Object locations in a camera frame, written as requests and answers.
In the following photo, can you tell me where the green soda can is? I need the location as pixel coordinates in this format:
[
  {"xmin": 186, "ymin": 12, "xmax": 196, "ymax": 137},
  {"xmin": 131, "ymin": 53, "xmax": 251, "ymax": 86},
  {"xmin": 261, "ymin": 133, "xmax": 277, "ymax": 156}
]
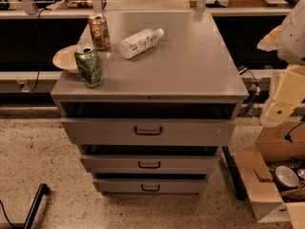
[{"xmin": 74, "ymin": 46, "xmax": 103, "ymax": 88}]

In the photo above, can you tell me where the grey bottom drawer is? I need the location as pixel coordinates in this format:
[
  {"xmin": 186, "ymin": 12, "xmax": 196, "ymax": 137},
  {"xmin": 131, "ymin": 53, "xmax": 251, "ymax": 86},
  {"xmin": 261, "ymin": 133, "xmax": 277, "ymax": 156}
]
[{"xmin": 92, "ymin": 178, "xmax": 208, "ymax": 194}]

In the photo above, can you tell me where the black cable on right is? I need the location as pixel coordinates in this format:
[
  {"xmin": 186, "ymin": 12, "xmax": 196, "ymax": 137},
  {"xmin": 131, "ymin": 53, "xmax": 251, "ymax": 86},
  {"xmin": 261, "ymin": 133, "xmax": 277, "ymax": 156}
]
[{"xmin": 237, "ymin": 65, "xmax": 262, "ymax": 117}]

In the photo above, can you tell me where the brown cardboard box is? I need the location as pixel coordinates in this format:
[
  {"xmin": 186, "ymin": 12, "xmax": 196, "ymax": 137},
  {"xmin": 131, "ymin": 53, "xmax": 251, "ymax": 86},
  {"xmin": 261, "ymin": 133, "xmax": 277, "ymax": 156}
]
[{"xmin": 234, "ymin": 122, "xmax": 305, "ymax": 229}]

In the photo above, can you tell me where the grey drawer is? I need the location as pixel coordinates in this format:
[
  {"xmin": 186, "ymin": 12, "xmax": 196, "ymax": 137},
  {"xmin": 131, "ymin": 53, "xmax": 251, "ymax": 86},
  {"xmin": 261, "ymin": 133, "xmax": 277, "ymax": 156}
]
[
  {"xmin": 80, "ymin": 155, "xmax": 216, "ymax": 175},
  {"xmin": 61, "ymin": 118, "xmax": 235, "ymax": 146},
  {"xmin": 92, "ymin": 178, "xmax": 208, "ymax": 194}
]

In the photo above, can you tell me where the orange soda can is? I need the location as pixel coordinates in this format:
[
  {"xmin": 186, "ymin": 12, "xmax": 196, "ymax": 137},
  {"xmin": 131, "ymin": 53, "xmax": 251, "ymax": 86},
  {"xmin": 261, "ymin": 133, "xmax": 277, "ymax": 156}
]
[{"xmin": 88, "ymin": 13, "xmax": 111, "ymax": 51}]

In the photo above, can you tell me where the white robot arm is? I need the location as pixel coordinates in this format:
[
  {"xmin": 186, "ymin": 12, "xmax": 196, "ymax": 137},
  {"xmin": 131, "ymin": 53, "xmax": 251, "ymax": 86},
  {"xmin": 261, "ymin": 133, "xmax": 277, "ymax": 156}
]
[{"xmin": 260, "ymin": 0, "xmax": 305, "ymax": 127}]

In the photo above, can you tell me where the black metal stand leg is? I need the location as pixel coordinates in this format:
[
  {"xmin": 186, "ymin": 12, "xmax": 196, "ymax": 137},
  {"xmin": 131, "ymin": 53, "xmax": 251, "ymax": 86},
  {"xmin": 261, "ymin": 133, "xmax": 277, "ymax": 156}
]
[{"xmin": 0, "ymin": 183, "xmax": 51, "ymax": 229}]

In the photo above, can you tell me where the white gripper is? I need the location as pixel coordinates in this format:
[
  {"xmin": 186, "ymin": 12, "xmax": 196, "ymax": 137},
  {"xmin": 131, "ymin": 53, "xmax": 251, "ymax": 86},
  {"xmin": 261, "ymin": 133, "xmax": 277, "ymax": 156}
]
[{"xmin": 260, "ymin": 64, "xmax": 305, "ymax": 127}]

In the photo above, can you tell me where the black cable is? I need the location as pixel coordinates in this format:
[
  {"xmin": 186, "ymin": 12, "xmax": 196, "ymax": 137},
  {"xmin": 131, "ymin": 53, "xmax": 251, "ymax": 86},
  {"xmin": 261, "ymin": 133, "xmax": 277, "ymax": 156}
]
[
  {"xmin": 30, "ymin": 7, "xmax": 49, "ymax": 93},
  {"xmin": 237, "ymin": 65, "xmax": 262, "ymax": 117}
]

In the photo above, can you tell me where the grey top drawer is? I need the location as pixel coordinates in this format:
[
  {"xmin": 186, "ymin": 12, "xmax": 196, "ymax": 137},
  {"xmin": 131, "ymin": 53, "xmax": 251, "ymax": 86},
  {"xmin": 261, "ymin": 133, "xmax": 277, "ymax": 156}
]
[{"xmin": 61, "ymin": 118, "xmax": 235, "ymax": 146}]

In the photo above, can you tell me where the grey metal drawer cabinet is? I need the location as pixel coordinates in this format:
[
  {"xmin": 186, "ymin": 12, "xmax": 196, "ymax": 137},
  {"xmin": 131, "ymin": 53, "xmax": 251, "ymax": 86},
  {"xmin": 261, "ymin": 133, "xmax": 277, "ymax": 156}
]
[{"xmin": 51, "ymin": 11, "xmax": 248, "ymax": 181}]

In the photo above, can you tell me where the black bar beside cabinet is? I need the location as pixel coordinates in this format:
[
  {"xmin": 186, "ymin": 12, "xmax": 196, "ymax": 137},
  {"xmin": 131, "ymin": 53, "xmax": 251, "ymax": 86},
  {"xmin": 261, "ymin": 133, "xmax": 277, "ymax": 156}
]
[{"xmin": 222, "ymin": 146, "xmax": 248, "ymax": 200}]

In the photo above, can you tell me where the white bowl in box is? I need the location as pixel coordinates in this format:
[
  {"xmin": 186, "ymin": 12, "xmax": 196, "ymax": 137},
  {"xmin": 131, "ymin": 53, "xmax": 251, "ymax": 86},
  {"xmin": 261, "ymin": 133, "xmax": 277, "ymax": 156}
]
[{"xmin": 275, "ymin": 166, "xmax": 299, "ymax": 188}]

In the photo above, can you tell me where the black cable on left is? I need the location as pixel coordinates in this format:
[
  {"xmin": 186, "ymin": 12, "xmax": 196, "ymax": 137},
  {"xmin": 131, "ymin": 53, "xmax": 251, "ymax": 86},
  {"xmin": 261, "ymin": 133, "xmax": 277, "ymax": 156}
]
[{"xmin": 30, "ymin": 7, "xmax": 49, "ymax": 93}]

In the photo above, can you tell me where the clear plastic water bottle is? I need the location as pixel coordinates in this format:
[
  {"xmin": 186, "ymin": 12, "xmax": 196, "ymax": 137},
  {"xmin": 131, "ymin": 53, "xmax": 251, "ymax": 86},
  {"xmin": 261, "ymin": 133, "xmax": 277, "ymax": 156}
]
[{"xmin": 119, "ymin": 29, "xmax": 164, "ymax": 59}]

